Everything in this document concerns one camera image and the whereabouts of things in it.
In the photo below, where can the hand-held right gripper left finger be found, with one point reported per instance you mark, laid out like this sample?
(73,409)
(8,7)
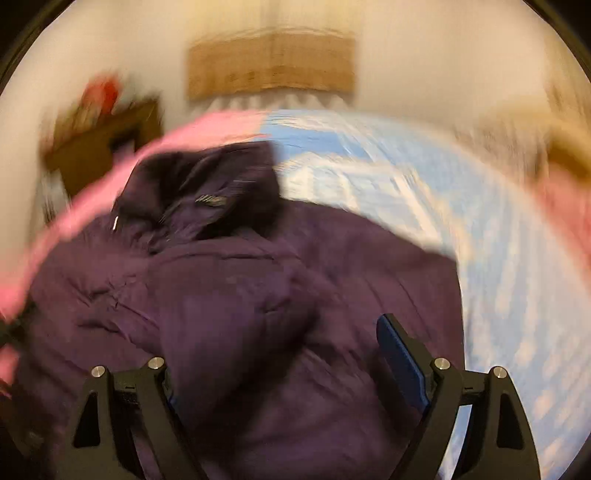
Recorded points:
(154,408)

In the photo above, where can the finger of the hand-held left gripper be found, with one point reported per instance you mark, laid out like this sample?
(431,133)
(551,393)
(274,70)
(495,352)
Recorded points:
(17,321)

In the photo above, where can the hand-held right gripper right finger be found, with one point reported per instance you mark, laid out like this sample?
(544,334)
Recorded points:
(400,357)

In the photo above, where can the purple padded jacket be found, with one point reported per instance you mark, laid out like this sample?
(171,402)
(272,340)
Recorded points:
(258,286)

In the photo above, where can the blue white patterned bed sheet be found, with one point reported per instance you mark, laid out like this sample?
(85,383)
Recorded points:
(485,249)

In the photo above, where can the pink blanket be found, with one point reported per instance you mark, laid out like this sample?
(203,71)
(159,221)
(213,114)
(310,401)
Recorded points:
(92,198)

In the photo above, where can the wooden desk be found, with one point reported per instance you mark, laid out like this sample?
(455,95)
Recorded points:
(99,143)

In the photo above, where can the pink cloth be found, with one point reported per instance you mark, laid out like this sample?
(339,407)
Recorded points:
(569,212)

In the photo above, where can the red boxes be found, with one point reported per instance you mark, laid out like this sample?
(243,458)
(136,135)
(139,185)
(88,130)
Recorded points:
(102,92)

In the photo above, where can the wooden headboard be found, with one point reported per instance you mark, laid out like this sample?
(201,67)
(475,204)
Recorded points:
(272,62)

